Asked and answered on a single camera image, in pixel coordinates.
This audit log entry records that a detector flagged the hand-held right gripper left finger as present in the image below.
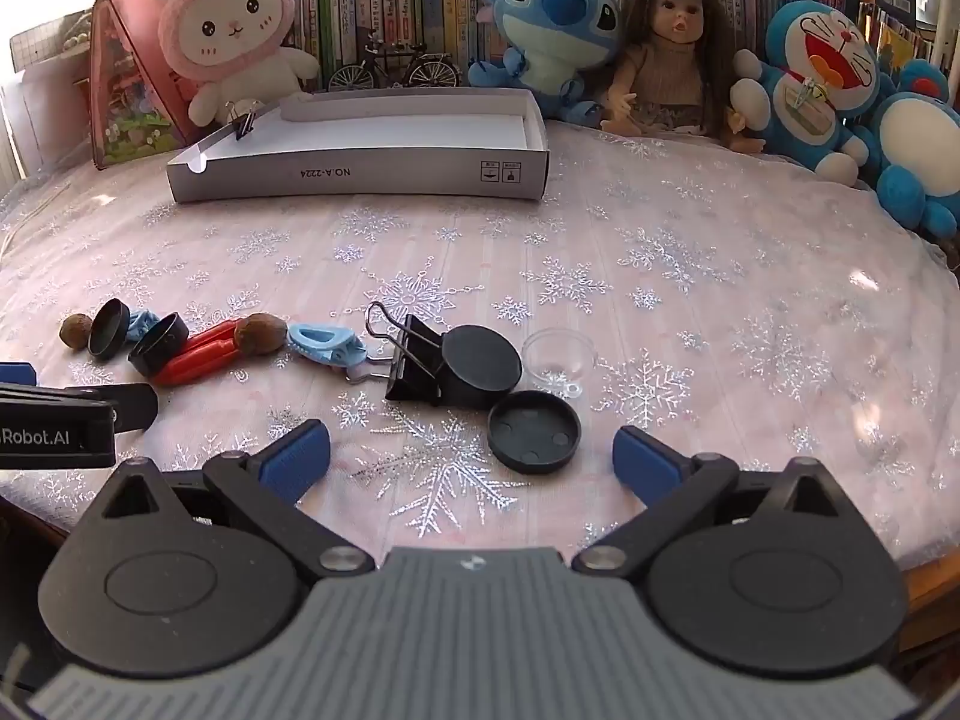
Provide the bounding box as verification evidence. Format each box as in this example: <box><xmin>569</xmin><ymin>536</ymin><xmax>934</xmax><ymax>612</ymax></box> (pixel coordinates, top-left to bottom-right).
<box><xmin>97</xmin><ymin>420</ymin><xmax>376</xmax><ymax>582</ymax></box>

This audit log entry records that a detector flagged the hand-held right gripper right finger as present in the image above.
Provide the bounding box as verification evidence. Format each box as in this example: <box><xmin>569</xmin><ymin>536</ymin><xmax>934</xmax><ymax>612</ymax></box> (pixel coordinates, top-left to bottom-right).
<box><xmin>571</xmin><ymin>424</ymin><xmax>863</xmax><ymax>578</ymax></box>

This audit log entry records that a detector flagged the small black plastic cap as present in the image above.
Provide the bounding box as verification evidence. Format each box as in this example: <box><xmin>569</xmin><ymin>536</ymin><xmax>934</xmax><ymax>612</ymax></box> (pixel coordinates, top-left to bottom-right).
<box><xmin>127</xmin><ymin>313</ymin><xmax>190</xmax><ymax>376</ymax></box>
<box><xmin>88</xmin><ymin>298</ymin><xmax>132</xmax><ymax>359</ymax></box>

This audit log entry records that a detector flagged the black round lid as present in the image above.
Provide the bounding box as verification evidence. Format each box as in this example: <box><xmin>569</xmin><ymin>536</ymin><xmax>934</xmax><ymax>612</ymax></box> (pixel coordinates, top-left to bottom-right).
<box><xmin>486</xmin><ymin>390</ymin><xmax>582</xmax><ymax>475</ymax></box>
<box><xmin>439</xmin><ymin>325</ymin><xmax>524</xmax><ymax>411</ymax></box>

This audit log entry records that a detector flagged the clear plastic dome cup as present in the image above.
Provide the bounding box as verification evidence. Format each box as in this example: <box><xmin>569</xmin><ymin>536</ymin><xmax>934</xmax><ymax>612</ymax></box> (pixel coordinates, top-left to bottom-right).
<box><xmin>521</xmin><ymin>328</ymin><xmax>597</xmax><ymax>398</ymax></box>

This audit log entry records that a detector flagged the large black binder clip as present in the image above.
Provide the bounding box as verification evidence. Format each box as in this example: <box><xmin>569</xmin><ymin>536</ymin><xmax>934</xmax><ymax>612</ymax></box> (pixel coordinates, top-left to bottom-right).
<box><xmin>365</xmin><ymin>301</ymin><xmax>451</xmax><ymax>402</ymax></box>

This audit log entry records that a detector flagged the white cardboard box tray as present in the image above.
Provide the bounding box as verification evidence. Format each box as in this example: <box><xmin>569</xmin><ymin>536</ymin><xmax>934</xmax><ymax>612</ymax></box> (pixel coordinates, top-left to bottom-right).
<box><xmin>166</xmin><ymin>86</ymin><xmax>550</xmax><ymax>205</ymax></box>

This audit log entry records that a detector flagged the pink snowflake tablecloth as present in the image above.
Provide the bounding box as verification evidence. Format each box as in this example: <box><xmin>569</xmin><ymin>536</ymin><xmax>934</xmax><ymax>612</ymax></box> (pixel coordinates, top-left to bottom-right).
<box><xmin>0</xmin><ymin>120</ymin><xmax>960</xmax><ymax>593</ymax></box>

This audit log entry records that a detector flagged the small black binder clip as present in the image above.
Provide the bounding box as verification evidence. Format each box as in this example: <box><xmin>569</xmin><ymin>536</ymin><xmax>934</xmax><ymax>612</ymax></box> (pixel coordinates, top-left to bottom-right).
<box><xmin>223</xmin><ymin>101</ymin><xmax>260</xmax><ymax>142</ymax></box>

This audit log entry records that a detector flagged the pink triangular toy house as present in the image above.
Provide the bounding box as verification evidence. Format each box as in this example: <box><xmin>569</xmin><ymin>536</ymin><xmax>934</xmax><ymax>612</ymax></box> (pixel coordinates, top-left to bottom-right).
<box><xmin>90</xmin><ymin>0</ymin><xmax>200</xmax><ymax>170</ymax></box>

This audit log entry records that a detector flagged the white grid board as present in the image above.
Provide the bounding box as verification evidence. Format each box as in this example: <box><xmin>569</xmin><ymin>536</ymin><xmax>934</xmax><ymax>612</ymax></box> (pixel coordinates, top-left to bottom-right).
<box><xmin>9</xmin><ymin>11</ymin><xmax>95</xmax><ymax>76</ymax></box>

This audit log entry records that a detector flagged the pink bunny plush toy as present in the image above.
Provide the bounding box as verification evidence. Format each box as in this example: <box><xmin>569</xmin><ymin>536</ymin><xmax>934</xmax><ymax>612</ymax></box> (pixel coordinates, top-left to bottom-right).
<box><xmin>135</xmin><ymin>0</ymin><xmax>322</xmax><ymax>125</ymax></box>

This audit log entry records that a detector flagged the black model bicycle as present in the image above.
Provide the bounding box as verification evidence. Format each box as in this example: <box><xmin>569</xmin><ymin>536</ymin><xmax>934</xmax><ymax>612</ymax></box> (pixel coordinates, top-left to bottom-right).
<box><xmin>328</xmin><ymin>30</ymin><xmax>462</xmax><ymax>91</ymax></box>

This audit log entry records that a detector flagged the blue round plush toy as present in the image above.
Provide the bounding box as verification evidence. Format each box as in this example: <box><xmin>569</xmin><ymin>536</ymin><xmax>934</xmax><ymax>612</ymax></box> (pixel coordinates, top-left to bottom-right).
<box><xmin>870</xmin><ymin>60</ymin><xmax>960</xmax><ymax>237</ymax></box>

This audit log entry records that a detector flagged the blue cat plush toy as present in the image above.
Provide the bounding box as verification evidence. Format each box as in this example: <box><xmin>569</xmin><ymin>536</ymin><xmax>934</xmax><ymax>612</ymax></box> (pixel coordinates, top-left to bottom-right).
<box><xmin>731</xmin><ymin>0</ymin><xmax>890</xmax><ymax>185</ymax></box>

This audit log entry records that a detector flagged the long-haired baby doll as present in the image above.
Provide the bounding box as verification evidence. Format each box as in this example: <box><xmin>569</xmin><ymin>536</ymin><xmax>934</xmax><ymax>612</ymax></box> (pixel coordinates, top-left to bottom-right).
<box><xmin>600</xmin><ymin>0</ymin><xmax>766</xmax><ymax>155</ymax></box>

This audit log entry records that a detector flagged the blue alien plush toy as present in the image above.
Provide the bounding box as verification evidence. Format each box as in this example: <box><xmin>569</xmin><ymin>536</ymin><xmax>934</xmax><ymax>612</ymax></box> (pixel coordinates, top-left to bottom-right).
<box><xmin>469</xmin><ymin>0</ymin><xmax>623</xmax><ymax>125</ymax></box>

